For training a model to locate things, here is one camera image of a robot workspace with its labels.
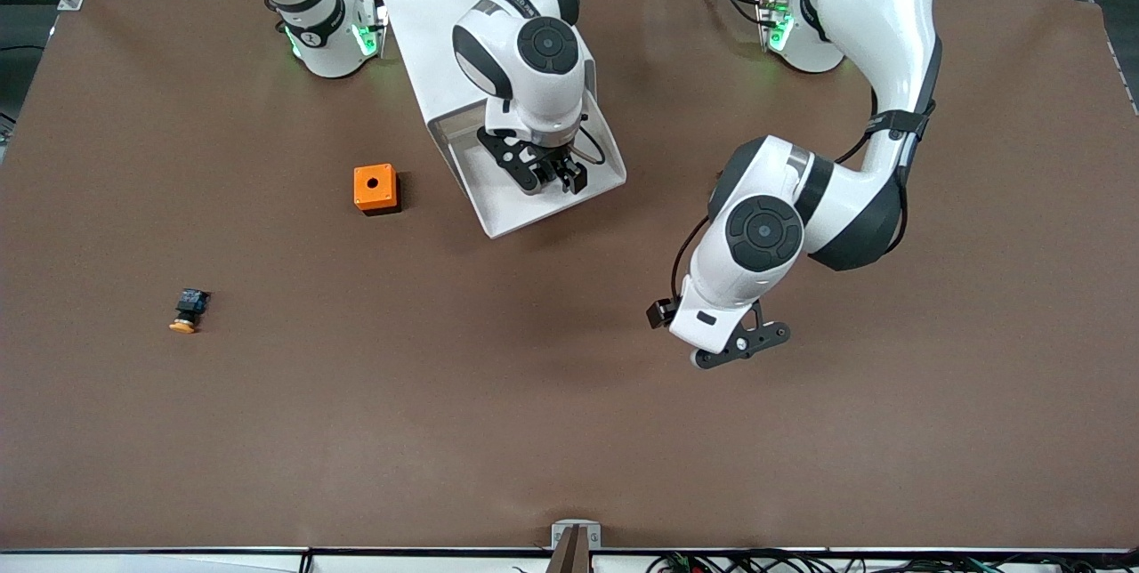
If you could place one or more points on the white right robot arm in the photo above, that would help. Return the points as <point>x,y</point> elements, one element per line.
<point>534,92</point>

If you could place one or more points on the orange box with hole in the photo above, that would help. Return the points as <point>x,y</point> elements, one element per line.
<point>365,190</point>

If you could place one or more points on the white table edge rail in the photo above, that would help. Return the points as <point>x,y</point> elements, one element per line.
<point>178,562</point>

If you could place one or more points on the grey metal edge bracket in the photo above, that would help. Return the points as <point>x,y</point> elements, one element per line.
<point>559,537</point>

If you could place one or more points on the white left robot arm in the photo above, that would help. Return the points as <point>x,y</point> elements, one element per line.
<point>876,4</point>

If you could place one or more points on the yellow push button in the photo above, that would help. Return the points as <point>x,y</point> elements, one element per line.
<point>189,304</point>

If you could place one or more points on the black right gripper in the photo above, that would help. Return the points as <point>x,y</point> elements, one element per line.
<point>558,159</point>

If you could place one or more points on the brown table mat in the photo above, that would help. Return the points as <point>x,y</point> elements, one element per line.
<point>569,422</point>

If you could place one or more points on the white drawer cabinet shell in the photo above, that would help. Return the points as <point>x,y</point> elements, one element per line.
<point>418,12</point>

